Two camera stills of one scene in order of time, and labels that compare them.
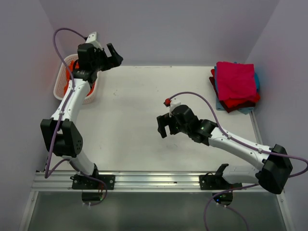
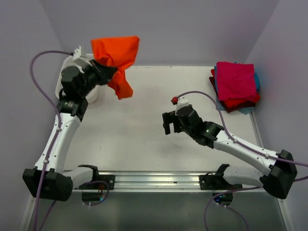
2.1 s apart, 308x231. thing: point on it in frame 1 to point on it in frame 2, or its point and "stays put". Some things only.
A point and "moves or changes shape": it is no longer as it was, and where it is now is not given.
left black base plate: (81, 182) stays put
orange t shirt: (68, 77) moves or changes shape
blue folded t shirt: (257, 81) stays put
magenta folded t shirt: (235, 80) stays put
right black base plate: (216, 182) stays put
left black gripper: (115, 59) to (104, 72)
